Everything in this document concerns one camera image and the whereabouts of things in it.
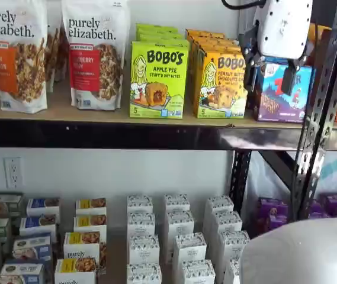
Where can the green Bobo's apple pie box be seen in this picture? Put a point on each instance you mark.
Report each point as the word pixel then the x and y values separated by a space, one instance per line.
pixel 160 33
pixel 156 27
pixel 159 83
pixel 162 39

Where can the orange Bobo's peanut butter box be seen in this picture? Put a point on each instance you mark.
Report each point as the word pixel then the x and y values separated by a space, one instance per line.
pixel 203 33
pixel 215 45
pixel 224 88
pixel 209 40

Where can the black metal shelf beam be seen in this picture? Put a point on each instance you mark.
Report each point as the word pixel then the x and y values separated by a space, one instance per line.
pixel 126 134

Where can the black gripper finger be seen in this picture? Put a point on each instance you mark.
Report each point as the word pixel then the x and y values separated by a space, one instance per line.
pixel 251 77
pixel 289 80

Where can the black diagonal shelf brace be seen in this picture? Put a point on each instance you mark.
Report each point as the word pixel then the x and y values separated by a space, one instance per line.
pixel 277 165

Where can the granola bag with red label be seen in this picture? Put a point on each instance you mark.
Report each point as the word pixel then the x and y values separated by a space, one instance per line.
pixel 97 59

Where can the blue white oatmeal box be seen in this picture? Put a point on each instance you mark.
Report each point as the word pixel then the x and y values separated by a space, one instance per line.
pixel 32 248
pixel 42 207
pixel 21 273
pixel 38 226

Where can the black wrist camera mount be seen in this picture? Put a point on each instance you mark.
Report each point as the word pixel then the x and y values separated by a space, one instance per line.
pixel 248 41

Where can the white wall power outlet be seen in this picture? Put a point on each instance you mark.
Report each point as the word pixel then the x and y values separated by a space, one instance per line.
pixel 13 173

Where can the white patterned carton box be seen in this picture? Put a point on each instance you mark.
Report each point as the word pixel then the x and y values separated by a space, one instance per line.
pixel 197 273
pixel 144 250
pixel 227 223
pixel 177 202
pixel 180 227
pixel 140 204
pixel 141 225
pixel 144 275
pixel 218 207
pixel 231 273
pixel 189 254
pixel 233 248

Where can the white granola bag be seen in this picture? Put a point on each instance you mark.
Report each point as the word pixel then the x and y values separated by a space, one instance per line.
pixel 54 53

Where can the granola bag with orange label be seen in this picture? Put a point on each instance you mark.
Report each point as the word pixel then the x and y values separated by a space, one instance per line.
pixel 17 59

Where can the perforated metal shelf upright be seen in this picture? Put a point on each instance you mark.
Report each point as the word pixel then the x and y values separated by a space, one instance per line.
pixel 325 97
pixel 241 177

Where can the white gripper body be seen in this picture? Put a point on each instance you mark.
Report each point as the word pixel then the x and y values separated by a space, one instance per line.
pixel 283 29

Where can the yellow white granola box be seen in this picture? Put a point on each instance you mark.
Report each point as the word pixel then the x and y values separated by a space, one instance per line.
pixel 80 248
pixel 75 272
pixel 89 223
pixel 91 205

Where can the purple blue Zbar box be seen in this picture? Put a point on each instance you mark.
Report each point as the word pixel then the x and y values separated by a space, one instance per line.
pixel 274 100

